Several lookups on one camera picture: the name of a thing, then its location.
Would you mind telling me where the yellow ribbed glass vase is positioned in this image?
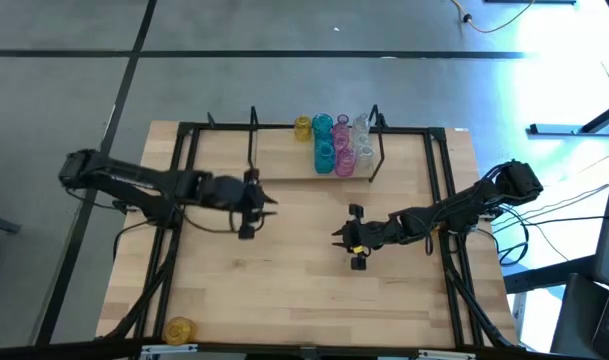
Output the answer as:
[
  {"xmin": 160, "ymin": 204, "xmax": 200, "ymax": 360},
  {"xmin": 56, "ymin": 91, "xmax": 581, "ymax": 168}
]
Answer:
[
  {"xmin": 293, "ymin": 115, "xmax": 313, "ymax": 143},
  {"xmin": 163, "ymin": 315, "xmax": 198, "ymax": 347}
]

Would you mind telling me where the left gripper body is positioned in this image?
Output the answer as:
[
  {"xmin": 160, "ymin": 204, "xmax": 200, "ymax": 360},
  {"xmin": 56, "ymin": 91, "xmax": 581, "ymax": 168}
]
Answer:
[{"xmin": 201, "ymin": 168, "xmax": 265, "ymax": 241}]

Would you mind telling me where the black power cable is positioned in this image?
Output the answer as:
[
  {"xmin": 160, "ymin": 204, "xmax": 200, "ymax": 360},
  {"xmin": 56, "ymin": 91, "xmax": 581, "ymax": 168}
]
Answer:
[{"xmin": 493, "ymin": 202, "xmax": 609, "ymax": 267}]

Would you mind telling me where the wooden shelf with black frame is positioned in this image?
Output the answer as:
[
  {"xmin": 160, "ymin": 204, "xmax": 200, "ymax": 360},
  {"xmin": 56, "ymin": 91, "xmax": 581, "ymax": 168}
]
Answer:
[{"xmin": 247, "ymin": 103, "xmax": 388, "ymax": 184}]

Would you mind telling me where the grey desk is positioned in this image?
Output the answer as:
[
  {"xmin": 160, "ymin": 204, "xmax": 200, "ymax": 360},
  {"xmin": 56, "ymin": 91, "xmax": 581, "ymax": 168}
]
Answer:
[{"xmin": 550, "ymin": 272, "xmax": 609, "ymax": 359}]

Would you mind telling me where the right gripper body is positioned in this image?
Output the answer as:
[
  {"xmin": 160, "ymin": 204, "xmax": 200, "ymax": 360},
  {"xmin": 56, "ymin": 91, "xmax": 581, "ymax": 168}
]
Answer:
[{"xmin": 347, "ymin": 202, "xmax": 410, "ymax": 272}]

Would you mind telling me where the black aluminium rig frame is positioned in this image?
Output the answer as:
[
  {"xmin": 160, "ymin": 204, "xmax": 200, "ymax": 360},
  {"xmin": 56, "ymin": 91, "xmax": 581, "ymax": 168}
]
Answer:
[{"xmin": 97, "ymin": 112, "xmax": 521, "ymax": 351}]

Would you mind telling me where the long yellow cable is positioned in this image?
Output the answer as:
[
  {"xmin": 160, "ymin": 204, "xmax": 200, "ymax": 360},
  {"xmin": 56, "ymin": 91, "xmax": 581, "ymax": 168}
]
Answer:
[{"xmin": 450, "ymin": 0, "xmax": 538, "ymax": 35}]

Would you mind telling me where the silver aluminium bracket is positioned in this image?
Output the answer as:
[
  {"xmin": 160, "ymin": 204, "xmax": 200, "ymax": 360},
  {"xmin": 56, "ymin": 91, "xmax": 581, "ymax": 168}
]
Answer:
[
  {"xmin": 417, "ymin": 349, "xmax": 478, "ymax": 360},
  {"xmin": 140, "ymin": 343, "xmax": 199, "ymax": 359}
]

